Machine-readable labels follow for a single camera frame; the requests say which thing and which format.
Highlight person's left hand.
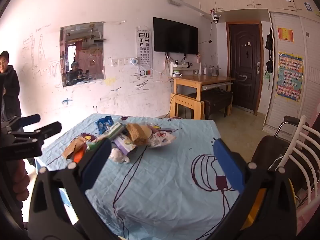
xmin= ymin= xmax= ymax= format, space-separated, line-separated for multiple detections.
xmin=11 ymin=159 xmax=30 ymax=202

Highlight security camera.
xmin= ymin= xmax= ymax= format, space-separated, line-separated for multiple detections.
xmin=211 ymin=9 xmax=222 ymax=25

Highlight orange plastic basin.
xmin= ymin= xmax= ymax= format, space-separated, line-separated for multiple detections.
xmin=240 ymin=177 xmax=296 ymax=230

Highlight blue snack packet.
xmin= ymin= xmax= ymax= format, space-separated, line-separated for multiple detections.
xmin=96 ymin=116 xmax=115 ymax=134

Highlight colourful wall poster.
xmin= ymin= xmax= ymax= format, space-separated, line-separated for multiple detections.
xmin=276 ymin=52 xmax=304 ymax=103

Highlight eye chart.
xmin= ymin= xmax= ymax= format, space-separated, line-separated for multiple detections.
xmin=136 ymin=26 xmax=153 ymax=78

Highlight purple packet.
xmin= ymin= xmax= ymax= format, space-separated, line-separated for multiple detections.
xmin=113 ymin=133 xmax=138 ymax=155

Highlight wall mirror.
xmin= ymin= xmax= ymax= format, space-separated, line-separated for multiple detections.
xmin=59 ymin=22 xmax=105 ymax=88

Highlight crumpled white tissue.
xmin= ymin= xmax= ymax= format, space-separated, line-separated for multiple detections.
xmin=108 ymin=147 xmax=131 ymax=165

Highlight white desktop shelf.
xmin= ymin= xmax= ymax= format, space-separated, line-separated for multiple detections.
xmin=170 ymin=61 xmax=202 ymax=77

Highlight black hanging bags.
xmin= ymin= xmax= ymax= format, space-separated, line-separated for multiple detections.
xmin=264 ymin=27 xmax=275 ymax=73

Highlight wooden desk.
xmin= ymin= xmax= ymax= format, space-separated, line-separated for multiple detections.
xmin=171 ymin=74 xmax=236 ymax=120

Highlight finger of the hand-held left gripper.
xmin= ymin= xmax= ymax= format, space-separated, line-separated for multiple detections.
xmin=15 ymin=114 xmax=41 ymax=131
xmin=14 ymin=122 xmax=62 ymax=143

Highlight black flat television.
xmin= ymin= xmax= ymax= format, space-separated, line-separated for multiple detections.
xmin=153 ymin=17 xmax=199 ymax=55

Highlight brown leather armchair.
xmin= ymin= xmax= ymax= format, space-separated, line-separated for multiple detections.
xmin=250 ymin=115 xmax=316 ymax=188

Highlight white metal chair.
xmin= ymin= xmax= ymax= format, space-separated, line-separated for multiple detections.
xmin=269 ymin=116 xmax=320 ymax=207

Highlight dark brown door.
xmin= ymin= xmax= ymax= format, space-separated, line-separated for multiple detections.
xmin=226 ymin=21 xmax=263 ymax=115

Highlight dark padded stool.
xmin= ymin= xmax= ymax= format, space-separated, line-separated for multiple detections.
xmin=187 ymin=90 xmax=234 ymax=120

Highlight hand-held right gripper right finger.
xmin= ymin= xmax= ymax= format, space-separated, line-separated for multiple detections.
xmin=212 ymin=138 xmax=297 ymax=240

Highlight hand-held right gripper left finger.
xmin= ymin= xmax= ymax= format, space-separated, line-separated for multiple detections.
xmin=27 ymin=137 xmax=120 ymax=240

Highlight light blue printed tablecloth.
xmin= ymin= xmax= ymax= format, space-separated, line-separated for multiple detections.
xmin=35 ymin=113 xmax=250 ymax=240

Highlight white louvered wardrobe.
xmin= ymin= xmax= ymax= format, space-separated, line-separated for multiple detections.
xmin=262 ymin=11 xmax=320 ymax=140

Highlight brown sponge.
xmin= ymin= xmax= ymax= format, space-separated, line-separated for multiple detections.
xmin=125 ymin=123 xmax=151 ymax=146

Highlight white printed plastic wrapper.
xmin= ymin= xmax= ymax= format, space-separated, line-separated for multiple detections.
xmin=147 ymin=125 xmax=177 ymax=150

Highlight orange framed certificate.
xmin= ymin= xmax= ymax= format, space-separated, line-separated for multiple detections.
xmin=277 ymin=27 xmax=295 ymax=43

